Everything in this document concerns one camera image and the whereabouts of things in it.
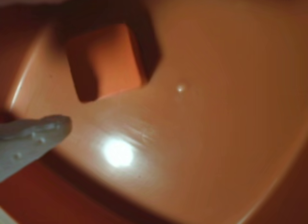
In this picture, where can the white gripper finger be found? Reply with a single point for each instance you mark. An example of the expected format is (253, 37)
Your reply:
(24, 142)

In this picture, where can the orange cube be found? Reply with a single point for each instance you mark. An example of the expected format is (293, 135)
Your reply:
(115, 65)

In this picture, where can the orange plastic box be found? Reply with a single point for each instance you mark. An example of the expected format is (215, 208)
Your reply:
(216, 113)

